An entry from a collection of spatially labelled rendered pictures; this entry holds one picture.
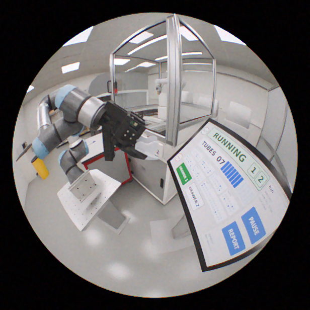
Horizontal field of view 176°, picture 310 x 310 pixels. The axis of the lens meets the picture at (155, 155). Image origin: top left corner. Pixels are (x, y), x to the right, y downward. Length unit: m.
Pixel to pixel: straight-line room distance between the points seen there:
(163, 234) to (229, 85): 4.06
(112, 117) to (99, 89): 1.49
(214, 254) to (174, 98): 0.69
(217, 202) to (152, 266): 1.14
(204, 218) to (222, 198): 0.08
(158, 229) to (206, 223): 0.99
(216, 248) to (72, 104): 0.50
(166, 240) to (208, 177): 1.03
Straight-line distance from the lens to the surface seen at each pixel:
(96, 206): 0.66
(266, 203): 0.30
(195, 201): 0.33
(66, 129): 0.34
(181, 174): 0.40
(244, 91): 3.79
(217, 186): 0.31
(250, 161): 0.32
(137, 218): 1.35
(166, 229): 1.27
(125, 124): 0.22
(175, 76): 0.59
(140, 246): 1.29
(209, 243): 0.32
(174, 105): 0.58
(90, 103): 0.24
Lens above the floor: 1.28
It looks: 36 degrees down
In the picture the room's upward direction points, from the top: straight up
